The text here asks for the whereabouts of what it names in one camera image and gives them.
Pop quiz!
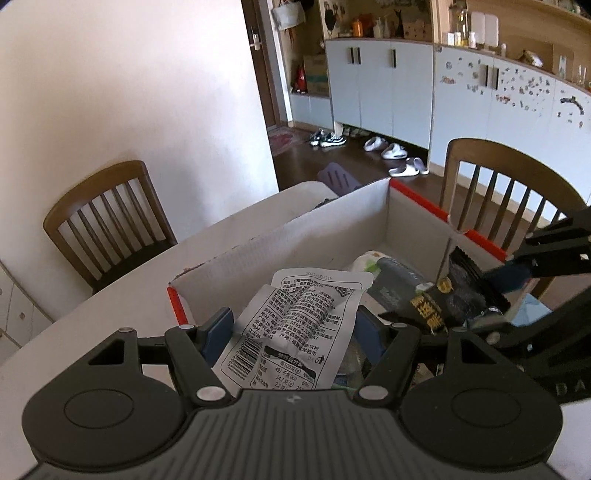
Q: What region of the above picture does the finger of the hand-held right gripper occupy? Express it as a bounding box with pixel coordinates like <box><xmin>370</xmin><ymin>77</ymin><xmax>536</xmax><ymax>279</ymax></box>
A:
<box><xmin>480</xmin><ymin>212</ymin><xmax>591</xmax><ymax>296</ymax></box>
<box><xmin>457</xmin><ymin>284</ymin><xmax>591</xmax><ymax>358</ymax></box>

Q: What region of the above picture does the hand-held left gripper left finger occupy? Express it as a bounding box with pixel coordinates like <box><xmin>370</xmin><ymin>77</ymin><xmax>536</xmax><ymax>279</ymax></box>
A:
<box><xmin>88</xmin><ymin>307</ymin><xmax>236</xmax><ymax>409</ymax></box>

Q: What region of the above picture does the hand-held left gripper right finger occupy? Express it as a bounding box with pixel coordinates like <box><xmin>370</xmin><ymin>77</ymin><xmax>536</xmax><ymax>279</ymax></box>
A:
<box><xmin>351</xmin><ymin>305</ymin><xmax>522</xmax><ymax>409</ymax></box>

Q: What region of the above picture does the clear bag with grey item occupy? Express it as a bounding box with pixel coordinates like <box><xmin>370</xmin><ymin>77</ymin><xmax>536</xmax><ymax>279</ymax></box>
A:
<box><xmin>372</xmin><ymin>257</ymin><xmax>428</xmax><ymax>311</ymax></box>

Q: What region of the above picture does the black snack packet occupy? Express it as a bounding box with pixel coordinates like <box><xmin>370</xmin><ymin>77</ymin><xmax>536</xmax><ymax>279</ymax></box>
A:
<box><xmin>409</xmin><ymin>246</ymin><xmax>511</xmax><ymax>333</ymax></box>

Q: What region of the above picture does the white snack pouch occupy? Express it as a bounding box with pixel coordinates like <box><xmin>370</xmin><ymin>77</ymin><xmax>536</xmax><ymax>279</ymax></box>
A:
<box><xmin>212</xmin><ymin>267</ymin><xmax>375</xmax><ymax>393</ymax></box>

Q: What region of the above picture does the red shoe box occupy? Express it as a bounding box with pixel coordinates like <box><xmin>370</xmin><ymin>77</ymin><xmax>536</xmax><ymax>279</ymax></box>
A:
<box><xmin>166</xmin><ymin>178</ymin><xmax>513</xmax><ymax>384</ymax></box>

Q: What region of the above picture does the white marble desktop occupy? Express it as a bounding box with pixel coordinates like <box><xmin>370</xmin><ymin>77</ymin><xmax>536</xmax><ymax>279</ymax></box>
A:
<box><xmin>0</xmin><ymin>181</ymin><xmax>591</xmax><ymax>480</ymax></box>

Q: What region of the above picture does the brown wooden chair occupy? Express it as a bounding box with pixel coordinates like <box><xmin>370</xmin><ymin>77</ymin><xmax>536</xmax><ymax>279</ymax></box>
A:
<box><xmin>43</xmin><ymin>160</ymin><xmax>178</xmax><ymax>295</ymax></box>
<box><xmin>438</xmin><ymin>137</ymin><xmax>588</xmax><ymax>301</ymax></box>

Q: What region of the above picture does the white stickered cabinet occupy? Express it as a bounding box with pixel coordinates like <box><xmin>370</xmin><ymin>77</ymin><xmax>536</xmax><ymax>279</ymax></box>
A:
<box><xmin>429</xmin><ymin>46</ymin><xmax>591</xmax><ymax>208</ymax></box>

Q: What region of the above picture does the white sideboard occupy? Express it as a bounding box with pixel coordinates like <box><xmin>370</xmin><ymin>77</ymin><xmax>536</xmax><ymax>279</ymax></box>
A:
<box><xmin>0</xmin><ymin>261</ymin><xmax>54</xmax><ymax>365</ymax></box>

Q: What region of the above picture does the pink floor mat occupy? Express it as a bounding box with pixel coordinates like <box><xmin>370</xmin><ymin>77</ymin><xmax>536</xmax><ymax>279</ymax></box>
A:
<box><xmin>269</xmin><ymin>130</ymin><xmax>296</xmax><ymax>155</ymax></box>

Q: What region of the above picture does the cardboard box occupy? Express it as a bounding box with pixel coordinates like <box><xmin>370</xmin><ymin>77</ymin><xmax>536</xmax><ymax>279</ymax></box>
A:
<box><xmin>302</xmin><ymin>54</ymin><xmax>331</xmax><ymax>97</ymax></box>

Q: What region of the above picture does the brown door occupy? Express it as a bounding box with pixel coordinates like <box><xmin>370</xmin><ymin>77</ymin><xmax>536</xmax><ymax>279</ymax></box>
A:
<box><xmin>241</xmin><ymin>0</ymin><xmax>280</xmax><ymax>127</ymax></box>

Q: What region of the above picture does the hanging cloth bag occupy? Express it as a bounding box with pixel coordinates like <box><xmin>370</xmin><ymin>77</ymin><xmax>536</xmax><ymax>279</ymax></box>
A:
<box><xmin>271</xmin><ymin>0</ymin><xmax>306</xmax><ymax>31</ymax></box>

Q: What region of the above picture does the wooden wall shelf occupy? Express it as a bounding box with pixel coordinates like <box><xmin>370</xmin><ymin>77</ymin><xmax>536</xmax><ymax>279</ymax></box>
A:
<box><xmin>429</xmin><ymin>0</ymin><xmax>591</xmax><ymax>93</ymax></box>

